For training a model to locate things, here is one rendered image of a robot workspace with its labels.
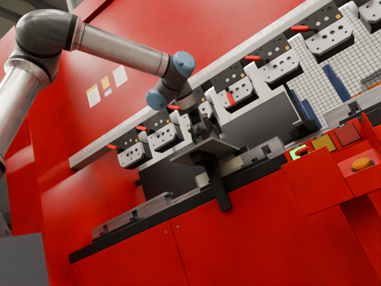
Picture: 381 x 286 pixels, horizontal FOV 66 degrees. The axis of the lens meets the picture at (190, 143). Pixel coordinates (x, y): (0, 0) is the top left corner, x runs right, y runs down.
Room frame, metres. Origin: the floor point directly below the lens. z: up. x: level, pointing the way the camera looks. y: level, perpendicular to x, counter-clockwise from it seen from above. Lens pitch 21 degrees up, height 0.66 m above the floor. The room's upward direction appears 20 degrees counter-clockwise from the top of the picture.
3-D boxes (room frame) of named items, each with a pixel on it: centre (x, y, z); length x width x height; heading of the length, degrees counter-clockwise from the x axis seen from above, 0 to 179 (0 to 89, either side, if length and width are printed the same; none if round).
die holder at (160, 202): (1.43, 0.40, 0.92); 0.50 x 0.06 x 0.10; 66
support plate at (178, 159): (1.07, -0.04, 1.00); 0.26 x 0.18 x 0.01; 156
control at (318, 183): (0.70, -0.30, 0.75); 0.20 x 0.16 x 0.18; 66
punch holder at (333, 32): (0.98, -0.63, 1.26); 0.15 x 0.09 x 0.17; 66
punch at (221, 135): (1.21, -0.10, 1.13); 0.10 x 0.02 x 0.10; 66
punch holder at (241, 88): (1.14, -0.26, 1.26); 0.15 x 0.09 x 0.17; 66
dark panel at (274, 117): (1.77, -0.09, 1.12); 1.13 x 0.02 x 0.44; 66
